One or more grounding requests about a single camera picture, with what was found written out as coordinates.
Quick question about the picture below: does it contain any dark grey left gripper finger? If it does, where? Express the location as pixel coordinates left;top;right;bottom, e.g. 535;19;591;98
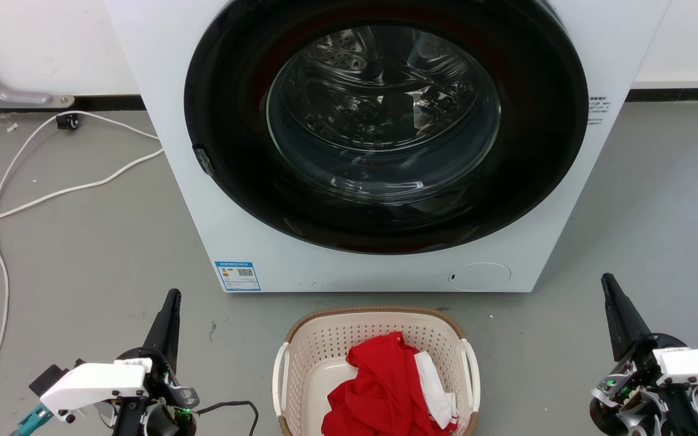
142;289;182;371

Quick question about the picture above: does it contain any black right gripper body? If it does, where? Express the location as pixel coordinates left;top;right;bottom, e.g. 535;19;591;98
589;334;698;436

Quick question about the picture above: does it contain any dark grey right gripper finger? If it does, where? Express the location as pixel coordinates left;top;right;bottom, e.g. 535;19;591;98
601;273;653;363

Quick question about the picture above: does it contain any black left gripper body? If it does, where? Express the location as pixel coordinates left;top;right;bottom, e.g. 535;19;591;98
111;347;200;436

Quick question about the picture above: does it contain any beige perforated laundry basket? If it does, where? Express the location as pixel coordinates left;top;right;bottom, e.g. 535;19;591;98
272;306;481;436

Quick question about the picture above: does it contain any blue energy label sticker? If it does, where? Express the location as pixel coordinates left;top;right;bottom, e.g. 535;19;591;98
214;261;261;292

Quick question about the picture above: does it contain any white front-load washing machine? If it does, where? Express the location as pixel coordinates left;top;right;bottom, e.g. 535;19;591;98
104;0;671;293

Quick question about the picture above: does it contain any black box behind left gripper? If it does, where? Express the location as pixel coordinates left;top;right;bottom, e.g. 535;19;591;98
29;360;87;398

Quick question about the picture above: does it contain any round white filter cover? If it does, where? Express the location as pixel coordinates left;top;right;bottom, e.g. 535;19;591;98
448;262;512;292

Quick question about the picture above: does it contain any black round washer door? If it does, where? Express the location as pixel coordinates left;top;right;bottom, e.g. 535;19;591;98
184;0;590;255

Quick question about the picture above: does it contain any grey washer door latch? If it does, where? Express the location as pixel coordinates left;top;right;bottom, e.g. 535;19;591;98
193;144;214;177

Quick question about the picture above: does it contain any white garment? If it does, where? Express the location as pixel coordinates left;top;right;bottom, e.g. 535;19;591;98
414;351;460;430

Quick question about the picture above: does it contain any small printed text label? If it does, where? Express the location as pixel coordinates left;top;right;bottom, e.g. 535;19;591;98
588;95;611;126

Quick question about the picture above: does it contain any red garment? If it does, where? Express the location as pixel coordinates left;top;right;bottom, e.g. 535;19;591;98
321;331;460;436

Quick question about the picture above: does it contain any stainless steel washer drum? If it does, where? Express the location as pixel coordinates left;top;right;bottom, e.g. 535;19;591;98
288;25;486;155

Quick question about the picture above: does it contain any thin black left gripper cable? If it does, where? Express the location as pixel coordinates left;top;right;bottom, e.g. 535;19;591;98
196;400;260;436

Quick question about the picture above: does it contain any long white floor cable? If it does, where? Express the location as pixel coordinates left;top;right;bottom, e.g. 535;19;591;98
0;111;162;436

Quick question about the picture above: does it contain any grey wall pipe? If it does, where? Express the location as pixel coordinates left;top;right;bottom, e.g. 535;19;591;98
0;36;76;110

